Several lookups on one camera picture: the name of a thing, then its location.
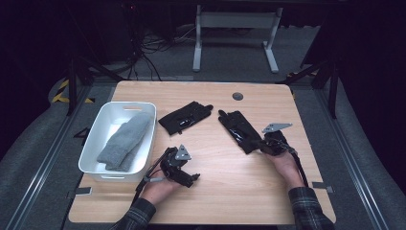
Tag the person's left hand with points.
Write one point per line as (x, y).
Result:
(159, 191)

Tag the grey cloth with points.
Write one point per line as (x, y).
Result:
(127, 135)

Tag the white metal desk frame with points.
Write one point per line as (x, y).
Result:
(236, 19)

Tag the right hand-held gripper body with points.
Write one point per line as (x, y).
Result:
(276, 140)

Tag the white plastic basket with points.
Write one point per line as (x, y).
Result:
(107, 113)

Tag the grey round table grommet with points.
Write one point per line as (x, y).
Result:
(237, 96)

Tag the black cloth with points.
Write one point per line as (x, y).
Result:
(239, 128)
(185, 119)

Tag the grey tape strip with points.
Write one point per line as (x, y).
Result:
(322, 186)
(83, 191)

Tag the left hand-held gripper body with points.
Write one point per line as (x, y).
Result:
(170, 161)

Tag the yellow and black floor tape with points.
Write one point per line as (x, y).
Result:
(60, 94)

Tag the aluminium floor rail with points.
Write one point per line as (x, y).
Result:
(48, 159)
(351, 159)

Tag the black metal stand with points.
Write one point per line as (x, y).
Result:
(332, 86)
(72, 86)

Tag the person's right hand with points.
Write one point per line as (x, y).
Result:
(287, 171)

